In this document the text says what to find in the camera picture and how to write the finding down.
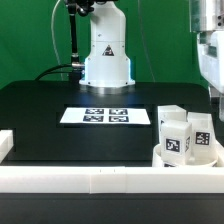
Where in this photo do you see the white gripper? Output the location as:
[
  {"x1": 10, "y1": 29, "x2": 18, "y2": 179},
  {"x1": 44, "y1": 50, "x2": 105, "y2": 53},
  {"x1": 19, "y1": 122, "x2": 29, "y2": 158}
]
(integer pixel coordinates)
[{"x1": 197, "y1": 31, "x2": 224, "y2": 122}]

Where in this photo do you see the white round stool seat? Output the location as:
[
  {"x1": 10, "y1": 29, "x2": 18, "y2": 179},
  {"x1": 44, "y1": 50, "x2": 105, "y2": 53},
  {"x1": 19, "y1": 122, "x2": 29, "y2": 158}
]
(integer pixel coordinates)
[{"x1": 152, "y1": 144, "x2": 217, "y2": 168}]

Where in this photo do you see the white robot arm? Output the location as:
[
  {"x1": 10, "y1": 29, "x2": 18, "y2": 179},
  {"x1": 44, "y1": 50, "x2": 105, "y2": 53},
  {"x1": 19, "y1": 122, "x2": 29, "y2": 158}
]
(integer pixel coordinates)
[{"x1": 79, "y1": 0, "x2": 224, "y2": 122}]

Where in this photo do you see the white marker sheet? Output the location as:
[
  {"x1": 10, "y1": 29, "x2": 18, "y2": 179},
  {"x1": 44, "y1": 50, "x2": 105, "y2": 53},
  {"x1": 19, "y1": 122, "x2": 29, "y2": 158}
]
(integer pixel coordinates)
[{"x1": 60, "y1": 107, "x2": 151, "y2": 125}]

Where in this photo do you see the white left fence bar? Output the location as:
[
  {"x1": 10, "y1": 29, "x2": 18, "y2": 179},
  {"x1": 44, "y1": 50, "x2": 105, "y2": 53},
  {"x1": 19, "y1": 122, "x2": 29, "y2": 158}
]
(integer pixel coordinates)
[{"x1": 0, "y1": 130, "x2": 14, "y2": 163}]

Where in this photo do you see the white front fence bar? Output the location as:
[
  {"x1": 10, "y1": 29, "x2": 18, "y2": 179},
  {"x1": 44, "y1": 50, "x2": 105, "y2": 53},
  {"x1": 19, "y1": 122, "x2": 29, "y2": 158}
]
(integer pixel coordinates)
[{"x1": 0, "y1": 166, "x2": 224, "y2": 194}]

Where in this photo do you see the black base cable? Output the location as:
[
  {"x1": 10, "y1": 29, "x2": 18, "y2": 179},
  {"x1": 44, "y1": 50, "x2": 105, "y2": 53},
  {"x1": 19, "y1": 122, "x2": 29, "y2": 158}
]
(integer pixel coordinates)
[{"x1": 34, "y1": 64, "x2": 74, "y2": 82}]

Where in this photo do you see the grey hanging cable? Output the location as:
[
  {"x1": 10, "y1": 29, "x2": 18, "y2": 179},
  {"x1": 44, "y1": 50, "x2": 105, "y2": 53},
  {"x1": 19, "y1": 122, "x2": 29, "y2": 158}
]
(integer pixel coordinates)
[{"x1": 50, "y1": 0, "x2": 65, "y2": 81}]

